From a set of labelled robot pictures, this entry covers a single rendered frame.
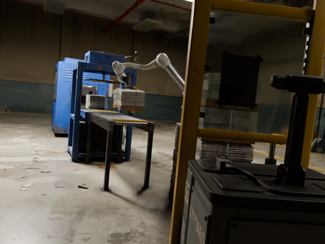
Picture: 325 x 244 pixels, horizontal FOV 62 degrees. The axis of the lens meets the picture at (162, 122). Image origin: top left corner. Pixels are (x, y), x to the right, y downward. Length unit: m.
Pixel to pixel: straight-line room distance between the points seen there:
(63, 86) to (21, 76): 5.27
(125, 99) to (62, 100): 3.67
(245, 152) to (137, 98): 1.61
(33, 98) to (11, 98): 0.73
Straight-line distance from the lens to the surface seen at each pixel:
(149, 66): 3.59
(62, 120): 6.68
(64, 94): 6.65
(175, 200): 1.57
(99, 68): 4.42
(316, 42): 1.76
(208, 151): 1.88
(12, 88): 11.79
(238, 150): 1.94
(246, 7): 1.64
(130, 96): 3.13
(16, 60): 11.84
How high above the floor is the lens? 1.08
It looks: 5 degrees down
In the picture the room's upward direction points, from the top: 5 degrees clockwise
